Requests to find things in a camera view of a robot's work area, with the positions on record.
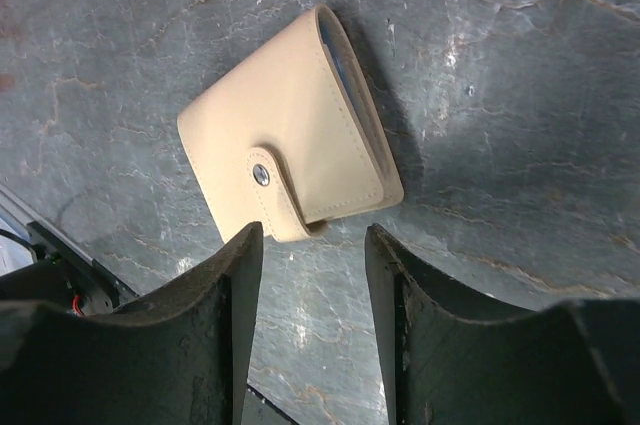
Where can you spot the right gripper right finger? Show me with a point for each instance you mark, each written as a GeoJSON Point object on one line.
{"type": "Point", "coordinates": [450, 354]}

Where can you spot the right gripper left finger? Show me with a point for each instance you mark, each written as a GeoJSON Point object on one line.
{"type": "Point", "coordinates": [178, 355]}

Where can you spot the beige leather card holder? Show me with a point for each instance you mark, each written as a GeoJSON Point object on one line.
{"type": "Point", "coordinates": [291, 137]}

